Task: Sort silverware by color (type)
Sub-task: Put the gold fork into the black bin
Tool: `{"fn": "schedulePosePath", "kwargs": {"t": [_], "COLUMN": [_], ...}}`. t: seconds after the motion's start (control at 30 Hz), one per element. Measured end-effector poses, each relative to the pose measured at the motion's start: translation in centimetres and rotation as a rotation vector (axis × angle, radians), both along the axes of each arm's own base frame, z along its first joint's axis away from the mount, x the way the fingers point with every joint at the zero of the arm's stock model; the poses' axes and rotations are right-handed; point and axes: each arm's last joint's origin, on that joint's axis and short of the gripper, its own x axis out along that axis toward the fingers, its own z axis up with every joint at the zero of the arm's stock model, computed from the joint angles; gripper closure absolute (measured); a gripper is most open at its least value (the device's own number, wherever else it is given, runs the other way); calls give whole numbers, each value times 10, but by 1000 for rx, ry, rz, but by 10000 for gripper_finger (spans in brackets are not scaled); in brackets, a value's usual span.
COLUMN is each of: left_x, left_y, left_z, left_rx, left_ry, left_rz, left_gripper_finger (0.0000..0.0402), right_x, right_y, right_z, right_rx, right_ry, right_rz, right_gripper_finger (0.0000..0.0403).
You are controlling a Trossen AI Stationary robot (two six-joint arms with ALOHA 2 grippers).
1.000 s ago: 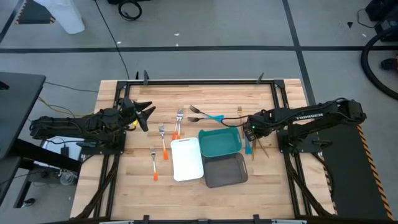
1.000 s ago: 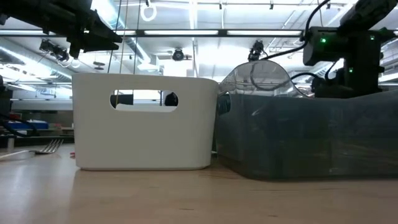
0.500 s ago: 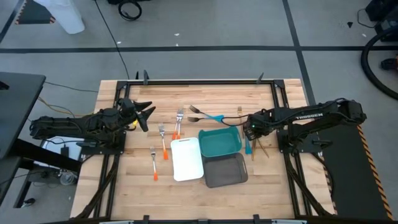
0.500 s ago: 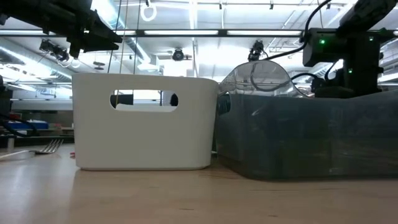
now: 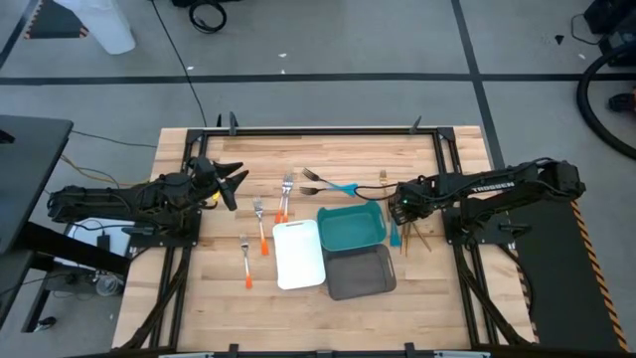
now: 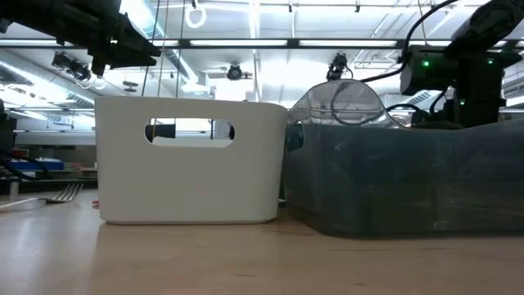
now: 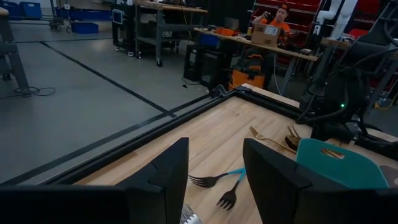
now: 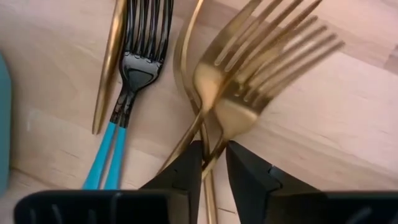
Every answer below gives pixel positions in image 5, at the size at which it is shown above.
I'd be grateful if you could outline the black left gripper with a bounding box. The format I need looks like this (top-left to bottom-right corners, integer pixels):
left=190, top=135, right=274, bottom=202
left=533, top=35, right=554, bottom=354
left=191, top=156, right=250, bottom=213

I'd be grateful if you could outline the orange-handled silver fork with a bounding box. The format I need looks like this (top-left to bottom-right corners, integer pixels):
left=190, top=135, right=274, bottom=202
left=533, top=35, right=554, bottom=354
left=251, top=196, right=270, bottom=257
left=238, top=233, right=253, bottom=290
left=280, top=173, right=295, bottom=224
left=274, top=173, right=292, bottom=224

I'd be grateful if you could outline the teal plastic bin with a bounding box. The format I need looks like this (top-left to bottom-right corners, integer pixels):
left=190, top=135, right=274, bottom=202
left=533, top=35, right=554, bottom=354
left=316, top=200, right=389, bottom=253

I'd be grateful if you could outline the grey translucent plastic bin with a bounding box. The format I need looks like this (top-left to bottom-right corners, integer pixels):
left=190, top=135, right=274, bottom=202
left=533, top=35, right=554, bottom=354
left=322, top=243, right=398, bottom=301

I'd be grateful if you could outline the white plastic bin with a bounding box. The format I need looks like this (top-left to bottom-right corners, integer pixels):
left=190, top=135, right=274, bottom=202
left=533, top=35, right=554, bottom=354
left=271, top=219, right=327, bottom=291

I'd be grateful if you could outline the white sheet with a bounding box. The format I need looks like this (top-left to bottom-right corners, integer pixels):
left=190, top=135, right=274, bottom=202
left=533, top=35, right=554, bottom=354
left=66, top=217, right=135, bottom=269

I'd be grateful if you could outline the clear plastic cup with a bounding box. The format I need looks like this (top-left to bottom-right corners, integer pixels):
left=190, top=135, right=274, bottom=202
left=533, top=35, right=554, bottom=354
left=95, top=272, right=120, bottom=298

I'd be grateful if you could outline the black hazard-striped floor mat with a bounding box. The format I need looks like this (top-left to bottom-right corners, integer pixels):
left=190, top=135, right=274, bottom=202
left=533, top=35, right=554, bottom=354
left=506, top=198, right=631, bottom=353

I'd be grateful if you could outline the white bagged trash can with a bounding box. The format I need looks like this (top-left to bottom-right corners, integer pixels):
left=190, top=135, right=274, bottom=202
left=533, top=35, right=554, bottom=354
left=53, top=0, right=136, bottom=56

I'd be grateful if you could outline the black desk top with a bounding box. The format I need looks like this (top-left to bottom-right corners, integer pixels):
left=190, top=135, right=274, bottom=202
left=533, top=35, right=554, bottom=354
left=0, top=114, right=75, bottom=255

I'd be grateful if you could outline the red and black tool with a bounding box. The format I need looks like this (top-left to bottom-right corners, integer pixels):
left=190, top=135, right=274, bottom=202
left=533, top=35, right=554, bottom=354
left=608, top=88, right=636, bottom=113

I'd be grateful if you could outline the small hazard-striped floor mat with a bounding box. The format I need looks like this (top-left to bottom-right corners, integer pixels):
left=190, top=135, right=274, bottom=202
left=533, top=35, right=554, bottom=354
left=23, top=0, right=90, bottom=40

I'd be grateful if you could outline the black desk foot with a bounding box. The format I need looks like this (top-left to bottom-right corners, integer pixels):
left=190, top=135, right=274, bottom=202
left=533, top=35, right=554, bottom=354
left=32, top=316, right=59, bottom=333

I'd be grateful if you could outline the black equipment stack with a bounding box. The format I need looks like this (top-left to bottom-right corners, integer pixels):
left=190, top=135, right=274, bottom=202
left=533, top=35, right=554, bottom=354
left=583, top=0, right=636, bottom=69

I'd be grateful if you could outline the long black floor cable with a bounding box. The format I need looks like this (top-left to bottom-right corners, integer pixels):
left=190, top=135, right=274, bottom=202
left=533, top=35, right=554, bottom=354
left=148, top=0, right=209, bottom=128

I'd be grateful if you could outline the thin black cable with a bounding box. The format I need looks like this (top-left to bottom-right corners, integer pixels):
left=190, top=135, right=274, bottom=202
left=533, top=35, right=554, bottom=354
left=69, top=129, right=159, bottom=149

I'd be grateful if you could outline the yellow cable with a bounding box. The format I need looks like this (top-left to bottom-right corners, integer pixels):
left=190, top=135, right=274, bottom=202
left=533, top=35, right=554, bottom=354
left=59, top=153, right=150, bottom=188

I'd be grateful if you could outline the coiled black cable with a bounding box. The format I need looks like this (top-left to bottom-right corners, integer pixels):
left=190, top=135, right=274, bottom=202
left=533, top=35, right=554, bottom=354
left=187, top=0, right=229, bottom=35

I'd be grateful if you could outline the black desk leg frame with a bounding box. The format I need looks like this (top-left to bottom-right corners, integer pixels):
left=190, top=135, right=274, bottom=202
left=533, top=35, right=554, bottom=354
left=0, top=221, right=131, bottom=332

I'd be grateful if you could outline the thick black hose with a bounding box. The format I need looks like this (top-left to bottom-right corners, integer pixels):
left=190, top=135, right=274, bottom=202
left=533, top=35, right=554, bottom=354
left=575, top=47, right=636, bottom=161

